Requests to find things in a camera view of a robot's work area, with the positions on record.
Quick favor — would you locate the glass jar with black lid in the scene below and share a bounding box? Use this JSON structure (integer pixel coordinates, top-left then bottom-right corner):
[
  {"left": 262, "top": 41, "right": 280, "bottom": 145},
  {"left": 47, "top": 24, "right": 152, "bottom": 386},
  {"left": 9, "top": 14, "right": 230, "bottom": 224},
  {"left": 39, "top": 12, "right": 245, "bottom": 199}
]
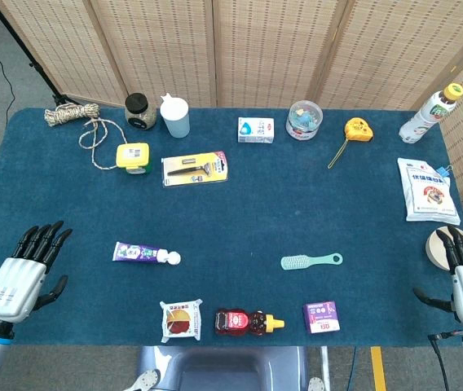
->
[{"left": 124, "top": 92, "right": 158, "bottom": 131}]

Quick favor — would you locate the white pastry packet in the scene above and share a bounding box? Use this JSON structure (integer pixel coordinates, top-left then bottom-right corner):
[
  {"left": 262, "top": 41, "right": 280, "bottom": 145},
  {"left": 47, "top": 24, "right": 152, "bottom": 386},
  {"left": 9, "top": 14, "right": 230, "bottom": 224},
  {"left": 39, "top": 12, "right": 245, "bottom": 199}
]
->
[{"left": 160, "top": 298, "right": 203, "bottom": 343}]

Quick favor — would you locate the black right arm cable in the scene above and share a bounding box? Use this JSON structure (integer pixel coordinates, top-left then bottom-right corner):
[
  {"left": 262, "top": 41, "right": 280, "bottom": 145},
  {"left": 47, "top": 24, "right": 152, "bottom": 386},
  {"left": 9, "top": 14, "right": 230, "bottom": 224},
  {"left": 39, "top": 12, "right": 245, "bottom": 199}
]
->
[{"left": 427, "top": 332, "right": 463, "bottom": 391}]

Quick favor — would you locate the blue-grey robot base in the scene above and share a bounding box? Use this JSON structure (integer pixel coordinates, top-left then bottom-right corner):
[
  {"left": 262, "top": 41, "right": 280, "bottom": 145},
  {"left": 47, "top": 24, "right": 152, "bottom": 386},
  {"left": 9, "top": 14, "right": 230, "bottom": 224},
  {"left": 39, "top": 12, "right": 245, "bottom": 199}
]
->
[{"left": 123, "top": 345, "right": 326, "bottom": 391}]

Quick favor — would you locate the yellow floor tape strip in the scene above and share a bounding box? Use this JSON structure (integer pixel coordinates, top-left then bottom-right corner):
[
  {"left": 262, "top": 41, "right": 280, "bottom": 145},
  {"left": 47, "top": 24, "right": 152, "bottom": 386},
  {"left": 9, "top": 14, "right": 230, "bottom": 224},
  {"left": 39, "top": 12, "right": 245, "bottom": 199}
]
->
[{"left": 369, "top": 345, "right": 387, "bottom": 391}]

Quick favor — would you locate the blue floor cable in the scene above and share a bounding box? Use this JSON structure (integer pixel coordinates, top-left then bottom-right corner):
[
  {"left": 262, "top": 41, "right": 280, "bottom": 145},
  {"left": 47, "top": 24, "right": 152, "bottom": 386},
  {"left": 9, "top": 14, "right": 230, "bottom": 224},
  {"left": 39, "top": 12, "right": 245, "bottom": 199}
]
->
[{"left": 346, "top": 345, "right": 357, "bottom": 391}]

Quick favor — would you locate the mint green hairbrush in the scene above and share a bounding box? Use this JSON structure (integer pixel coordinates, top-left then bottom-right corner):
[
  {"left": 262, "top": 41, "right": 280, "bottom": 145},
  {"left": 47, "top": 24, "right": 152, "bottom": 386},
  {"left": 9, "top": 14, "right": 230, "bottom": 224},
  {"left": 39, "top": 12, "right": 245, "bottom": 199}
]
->
[{"left": 280, "top": 252, "right": 344, "bottom": 271}]

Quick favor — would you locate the drink bottle with yellow cap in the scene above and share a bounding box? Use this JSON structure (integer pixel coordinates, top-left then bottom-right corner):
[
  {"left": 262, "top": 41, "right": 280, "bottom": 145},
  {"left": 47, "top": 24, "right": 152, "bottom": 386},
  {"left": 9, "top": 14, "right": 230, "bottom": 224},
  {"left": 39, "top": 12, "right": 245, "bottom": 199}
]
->
[{"left": 398, "top": 82, "right": 463, "bottom": 145}]

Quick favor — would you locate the white blue small carton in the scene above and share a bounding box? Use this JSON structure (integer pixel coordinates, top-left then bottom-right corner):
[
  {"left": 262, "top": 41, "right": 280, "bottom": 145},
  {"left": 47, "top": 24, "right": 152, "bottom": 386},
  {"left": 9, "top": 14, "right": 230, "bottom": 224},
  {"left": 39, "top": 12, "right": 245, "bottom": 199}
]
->
[{"left": 237, "top": 116, "right": 276, "bottom": 144}]

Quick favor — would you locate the white printed snack bag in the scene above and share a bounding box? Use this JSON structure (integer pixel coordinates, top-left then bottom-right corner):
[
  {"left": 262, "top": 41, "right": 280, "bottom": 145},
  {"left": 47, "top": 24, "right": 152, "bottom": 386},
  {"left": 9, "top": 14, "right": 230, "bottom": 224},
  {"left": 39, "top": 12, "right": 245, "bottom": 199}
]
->
[{"left": 397, "top": 157, "right": 461, "bottom": 226}]

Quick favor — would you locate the bamboo folding screen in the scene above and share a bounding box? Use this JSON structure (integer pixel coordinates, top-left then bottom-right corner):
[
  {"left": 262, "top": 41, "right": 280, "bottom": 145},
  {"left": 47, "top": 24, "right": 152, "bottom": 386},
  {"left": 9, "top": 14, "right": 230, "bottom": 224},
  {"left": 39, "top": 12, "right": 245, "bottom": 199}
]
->
[{"left": 0, "top": 0, "right": 463, "bottom": 261}]

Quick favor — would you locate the beige braided rope bundle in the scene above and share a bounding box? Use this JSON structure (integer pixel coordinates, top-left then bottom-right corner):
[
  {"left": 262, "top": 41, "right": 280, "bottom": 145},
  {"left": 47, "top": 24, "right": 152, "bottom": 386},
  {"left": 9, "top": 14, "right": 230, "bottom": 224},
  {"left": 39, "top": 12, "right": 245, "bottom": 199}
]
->
[{"left": 43, "top": 102, "right": 129, "bottom": 171}]

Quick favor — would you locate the purple white small box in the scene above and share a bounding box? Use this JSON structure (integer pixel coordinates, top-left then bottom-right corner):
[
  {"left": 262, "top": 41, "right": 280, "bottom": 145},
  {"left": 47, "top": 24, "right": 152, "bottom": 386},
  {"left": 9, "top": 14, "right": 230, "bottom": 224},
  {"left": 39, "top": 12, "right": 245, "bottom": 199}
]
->
[{"left": 302, "top": 301, "right": 342, "bottom": 335}]

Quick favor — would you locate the yellow tape measure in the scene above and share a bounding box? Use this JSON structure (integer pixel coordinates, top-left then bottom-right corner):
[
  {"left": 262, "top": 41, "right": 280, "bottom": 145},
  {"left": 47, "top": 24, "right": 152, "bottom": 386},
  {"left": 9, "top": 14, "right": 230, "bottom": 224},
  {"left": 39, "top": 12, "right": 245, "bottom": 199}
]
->
[{"left": 327, "top": 116, "right": 375, "bottom": 169}]

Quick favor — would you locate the bear-shaped honey bottle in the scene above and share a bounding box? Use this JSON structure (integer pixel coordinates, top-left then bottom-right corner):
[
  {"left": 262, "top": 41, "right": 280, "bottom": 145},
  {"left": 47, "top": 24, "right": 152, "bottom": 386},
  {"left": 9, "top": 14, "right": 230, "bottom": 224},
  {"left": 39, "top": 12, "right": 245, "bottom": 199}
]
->
[{"left": 214, "top": 308, "right": 286, "bottom": 337}]

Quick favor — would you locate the purple white toothpaste tube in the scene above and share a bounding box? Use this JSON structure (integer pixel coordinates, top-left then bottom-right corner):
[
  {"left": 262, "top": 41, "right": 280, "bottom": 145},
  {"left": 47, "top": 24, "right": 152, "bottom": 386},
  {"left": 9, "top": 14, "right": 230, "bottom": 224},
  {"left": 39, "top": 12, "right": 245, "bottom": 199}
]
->
[{"left": 112, "top": 241, "right": 183, "bottom": 266}]

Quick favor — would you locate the dark blue table mat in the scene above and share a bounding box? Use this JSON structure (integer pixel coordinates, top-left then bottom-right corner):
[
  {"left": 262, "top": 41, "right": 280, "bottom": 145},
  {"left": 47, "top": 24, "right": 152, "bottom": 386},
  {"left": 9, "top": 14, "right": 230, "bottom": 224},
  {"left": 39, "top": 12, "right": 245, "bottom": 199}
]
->
[{"left": 0, "top": 107, "right": 463, "bottom": 348}]

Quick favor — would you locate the black tripod stand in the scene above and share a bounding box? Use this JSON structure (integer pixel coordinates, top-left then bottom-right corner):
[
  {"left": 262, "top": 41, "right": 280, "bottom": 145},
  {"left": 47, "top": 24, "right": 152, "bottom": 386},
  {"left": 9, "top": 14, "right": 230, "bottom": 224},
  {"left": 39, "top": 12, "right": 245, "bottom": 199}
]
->
[{"left": 0, "top": 0, "right": 82, "bottom": 108}]

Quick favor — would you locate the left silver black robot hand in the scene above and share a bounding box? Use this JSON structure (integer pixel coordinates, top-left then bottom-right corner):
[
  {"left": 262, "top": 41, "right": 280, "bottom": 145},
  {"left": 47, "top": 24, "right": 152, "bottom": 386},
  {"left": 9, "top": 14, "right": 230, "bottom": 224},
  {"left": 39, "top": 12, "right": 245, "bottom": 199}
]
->
[{"left": 0, "top": 220, "right": 73, "bottom": 325}]

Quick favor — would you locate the razor in yellow blister pack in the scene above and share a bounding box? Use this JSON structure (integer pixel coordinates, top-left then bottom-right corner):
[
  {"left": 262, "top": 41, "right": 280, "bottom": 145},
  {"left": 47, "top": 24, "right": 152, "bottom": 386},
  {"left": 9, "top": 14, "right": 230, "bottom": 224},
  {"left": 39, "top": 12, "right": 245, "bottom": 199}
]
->
[{"left": 161, "top": 150, "right": 230, "bottom": 189}]

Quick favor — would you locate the white floor pole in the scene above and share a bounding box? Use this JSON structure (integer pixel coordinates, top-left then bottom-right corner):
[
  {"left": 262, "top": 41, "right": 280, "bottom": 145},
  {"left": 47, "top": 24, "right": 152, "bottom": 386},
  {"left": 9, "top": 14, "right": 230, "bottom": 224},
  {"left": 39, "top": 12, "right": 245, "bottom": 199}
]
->
[{"left": 320, "top": 345, "right": 333, "bottom": 391}]

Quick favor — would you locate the translucent white plastic cup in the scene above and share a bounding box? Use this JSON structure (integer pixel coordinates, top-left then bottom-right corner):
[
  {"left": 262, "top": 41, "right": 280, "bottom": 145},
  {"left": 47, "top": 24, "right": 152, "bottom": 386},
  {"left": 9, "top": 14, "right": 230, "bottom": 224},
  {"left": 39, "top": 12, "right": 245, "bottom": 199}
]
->
[{"left": 159, "top": 93, "right": 191, "bottom": 139}]

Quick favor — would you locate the clear tub of binder clips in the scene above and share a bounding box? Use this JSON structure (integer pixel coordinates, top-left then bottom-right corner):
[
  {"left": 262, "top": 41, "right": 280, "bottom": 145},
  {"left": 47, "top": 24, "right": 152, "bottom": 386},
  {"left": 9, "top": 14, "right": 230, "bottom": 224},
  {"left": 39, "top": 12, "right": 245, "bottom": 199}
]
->
[{"left": 285, "top": 99, "right": 324, "bottom": 142}]

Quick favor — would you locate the beige bowl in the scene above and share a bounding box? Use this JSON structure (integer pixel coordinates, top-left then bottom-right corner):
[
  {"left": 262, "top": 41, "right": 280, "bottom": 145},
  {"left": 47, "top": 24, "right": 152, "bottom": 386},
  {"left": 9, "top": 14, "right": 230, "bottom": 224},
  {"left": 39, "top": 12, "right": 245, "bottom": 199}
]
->
[{"left": 426, "top": 226, "right": 463, "bottom": 270}]

